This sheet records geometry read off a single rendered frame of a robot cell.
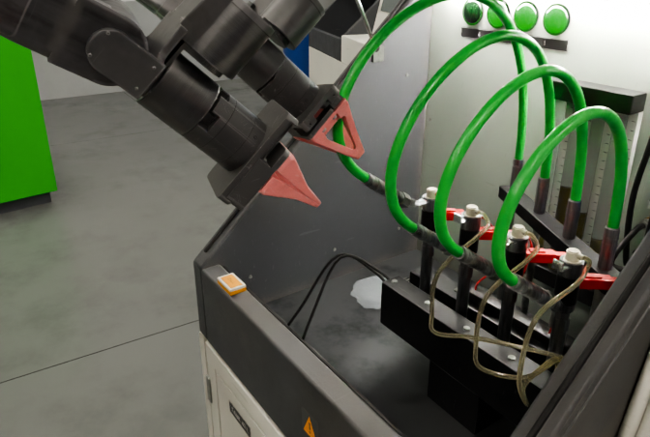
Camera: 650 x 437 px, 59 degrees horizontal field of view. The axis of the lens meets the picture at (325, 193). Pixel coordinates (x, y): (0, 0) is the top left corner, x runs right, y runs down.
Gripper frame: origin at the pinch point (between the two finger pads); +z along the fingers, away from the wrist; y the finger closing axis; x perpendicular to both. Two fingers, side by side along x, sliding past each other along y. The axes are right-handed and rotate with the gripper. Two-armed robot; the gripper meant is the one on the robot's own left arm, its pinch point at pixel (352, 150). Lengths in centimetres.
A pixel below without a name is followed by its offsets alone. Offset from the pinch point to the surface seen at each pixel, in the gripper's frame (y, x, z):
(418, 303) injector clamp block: 5.2, 9.3, 26.5
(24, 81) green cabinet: 318, 35, -62
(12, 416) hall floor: 143, 119, 19
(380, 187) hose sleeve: 2.1, 0.6, 7.5
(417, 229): -5.1, 2.9, 12.0
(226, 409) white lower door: 32, 46, 26
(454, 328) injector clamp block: -2.3, 9.3, 28.6
